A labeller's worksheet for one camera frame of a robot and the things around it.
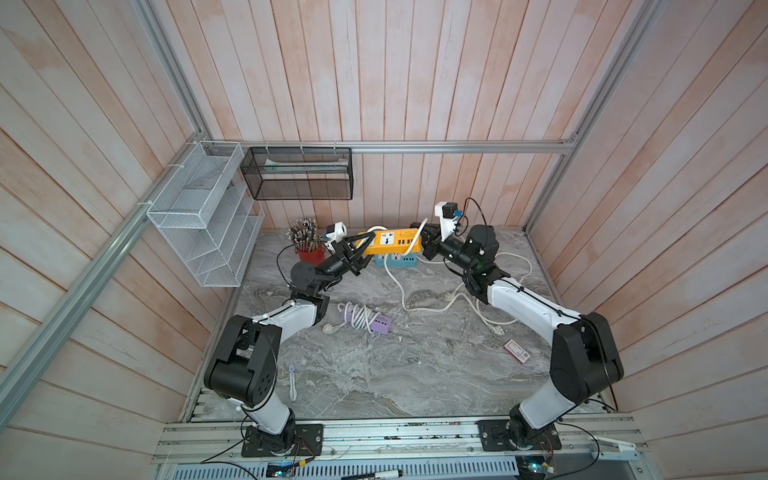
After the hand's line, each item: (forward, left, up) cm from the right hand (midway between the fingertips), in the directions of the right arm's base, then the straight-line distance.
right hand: (411, 224), depth 78 cm
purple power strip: (-16, +8, -26) cm, 32 cm away
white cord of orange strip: (-3, +4, -24) cm, 24 cm away
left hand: (-9, +9, +2) cm, 13 cm away
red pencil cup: (+6, +31, -21) cm, 38 cm away
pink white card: (-22, -33, -32) cm, 51 cm away
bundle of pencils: (+9, +34, -13) cm, 37 cm away
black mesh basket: (+31, +37, -5) cm, 49 cm away
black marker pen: (-53, +8, -31) cm, 61 cm away
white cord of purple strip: (-14, +15, -24) cm, 32 cm away
